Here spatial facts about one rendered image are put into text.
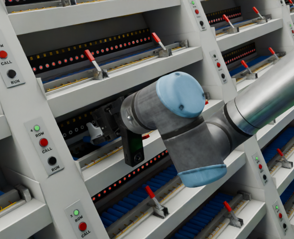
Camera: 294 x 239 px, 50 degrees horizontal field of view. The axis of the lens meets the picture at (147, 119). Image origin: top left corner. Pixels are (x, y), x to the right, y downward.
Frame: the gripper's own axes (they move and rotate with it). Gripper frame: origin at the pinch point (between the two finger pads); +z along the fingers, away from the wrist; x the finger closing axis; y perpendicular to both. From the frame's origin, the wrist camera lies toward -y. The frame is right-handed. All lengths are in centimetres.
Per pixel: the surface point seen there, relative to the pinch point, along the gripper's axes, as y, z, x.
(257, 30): 12, -7, -91
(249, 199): -44, -1, -46
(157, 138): -6.6, -7.9, -12.8
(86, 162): -3.4, -3.4, 7.5
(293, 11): 16, -4, -142
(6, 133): 9.8, -8.0, 23.0
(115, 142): -2.4, -3.6, -2.6
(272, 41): 6, 2, -118
